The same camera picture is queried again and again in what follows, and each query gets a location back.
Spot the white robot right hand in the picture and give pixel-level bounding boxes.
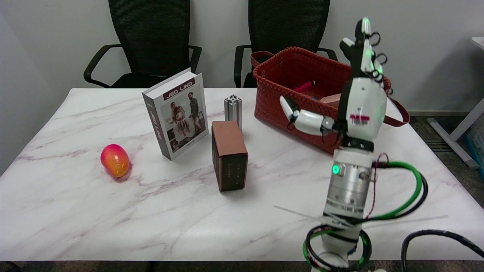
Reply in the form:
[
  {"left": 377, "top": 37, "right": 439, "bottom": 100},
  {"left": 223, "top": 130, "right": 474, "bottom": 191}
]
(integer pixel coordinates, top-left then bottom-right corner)
[{"left": 280, "top": 17, "right": 389, "bottom": 152}]

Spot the brown woven storage basket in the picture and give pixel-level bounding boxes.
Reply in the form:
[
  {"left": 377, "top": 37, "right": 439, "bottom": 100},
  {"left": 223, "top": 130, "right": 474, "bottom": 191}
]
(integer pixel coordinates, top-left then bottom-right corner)
[{"left": 250, "top": 46, "right": 411, "bottom": 155}]

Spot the blue storage box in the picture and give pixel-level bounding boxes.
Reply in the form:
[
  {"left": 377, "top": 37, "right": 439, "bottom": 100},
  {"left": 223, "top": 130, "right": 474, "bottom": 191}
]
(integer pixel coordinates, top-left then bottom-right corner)
[{"left": 466, "top": 124, "right": 484, "bottom": 170}]

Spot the pinkish wooden block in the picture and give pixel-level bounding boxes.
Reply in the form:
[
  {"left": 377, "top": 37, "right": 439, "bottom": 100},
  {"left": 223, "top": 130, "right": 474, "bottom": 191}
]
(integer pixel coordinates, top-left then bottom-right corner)
[{"left": 320, "top": 93, "right": 343, "bottom": 110}]

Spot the pink marker pen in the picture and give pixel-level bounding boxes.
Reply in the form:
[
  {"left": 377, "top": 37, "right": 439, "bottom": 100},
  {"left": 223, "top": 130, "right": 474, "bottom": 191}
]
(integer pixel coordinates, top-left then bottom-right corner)
[{"left": 294, "top": 80, "right": 316, "bottom": 93}]

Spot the white desk with leg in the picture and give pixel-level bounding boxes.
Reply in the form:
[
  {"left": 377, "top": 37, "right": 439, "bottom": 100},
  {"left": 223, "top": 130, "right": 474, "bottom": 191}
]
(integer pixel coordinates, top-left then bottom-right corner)
[{"left": 427, "top": 37, "right": 484, "bottom": 170}]

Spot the black mesh office chair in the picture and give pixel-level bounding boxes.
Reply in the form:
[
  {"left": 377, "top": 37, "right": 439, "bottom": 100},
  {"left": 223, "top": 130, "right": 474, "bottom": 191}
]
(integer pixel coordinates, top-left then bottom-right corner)
[
  {"left": 234, "top": 0, "right": 339, "bottom": 88},
  {"left": 84, "top": 0, "right": 202, "bottom": 89}
]

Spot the silver aluminium extrusion piece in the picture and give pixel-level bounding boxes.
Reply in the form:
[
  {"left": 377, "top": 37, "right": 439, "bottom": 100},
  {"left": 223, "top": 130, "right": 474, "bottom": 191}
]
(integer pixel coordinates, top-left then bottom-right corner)
[{"left": 224, "top": 94, "right": 243, "bottom": 131}]

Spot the brown rectangular box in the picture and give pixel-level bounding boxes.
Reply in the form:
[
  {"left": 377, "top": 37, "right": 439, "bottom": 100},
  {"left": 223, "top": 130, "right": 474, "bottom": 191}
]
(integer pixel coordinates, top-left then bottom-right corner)
[{"left": 211, "top": 121, "right": 249, "bottom": 192}]

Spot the hardcover book with photo cover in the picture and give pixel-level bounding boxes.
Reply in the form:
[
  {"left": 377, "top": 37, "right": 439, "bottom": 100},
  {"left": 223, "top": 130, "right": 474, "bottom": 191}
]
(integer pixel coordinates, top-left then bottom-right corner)
[{"left": 142, "top": 68, "right": 209, "bottom": 161}]

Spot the red yellow toy mango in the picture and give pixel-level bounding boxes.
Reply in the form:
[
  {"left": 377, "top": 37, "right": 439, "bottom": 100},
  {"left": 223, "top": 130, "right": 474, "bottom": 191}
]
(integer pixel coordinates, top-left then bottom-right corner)
[{"left": 100, "top": 144, "right": 130, "bottom": 178}]

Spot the thin red wire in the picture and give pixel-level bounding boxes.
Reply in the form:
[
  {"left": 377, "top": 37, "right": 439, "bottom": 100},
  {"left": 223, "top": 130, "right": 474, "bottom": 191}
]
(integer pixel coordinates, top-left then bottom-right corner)
[{"left": 365, "top": 152, "right": 389, "bottom": 220}]

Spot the green robot cable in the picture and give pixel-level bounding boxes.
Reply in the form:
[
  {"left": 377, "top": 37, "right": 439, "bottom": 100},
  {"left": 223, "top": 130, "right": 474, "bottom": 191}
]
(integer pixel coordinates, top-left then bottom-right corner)
[{"left": 302, "top": 161, "right": 423, "bottom": 271}]

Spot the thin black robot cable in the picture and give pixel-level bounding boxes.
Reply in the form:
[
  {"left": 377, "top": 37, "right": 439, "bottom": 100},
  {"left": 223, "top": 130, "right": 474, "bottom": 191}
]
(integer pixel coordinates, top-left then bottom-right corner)
[{"left": 306, "top": 166, "right": 429, "bottom": 272}]

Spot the thick black cable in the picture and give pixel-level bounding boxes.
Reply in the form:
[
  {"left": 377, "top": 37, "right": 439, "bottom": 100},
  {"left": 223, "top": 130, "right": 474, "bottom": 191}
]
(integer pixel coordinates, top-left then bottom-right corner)
[{"left": 400, "top": 229, "right": 484, "bottom": 272}]

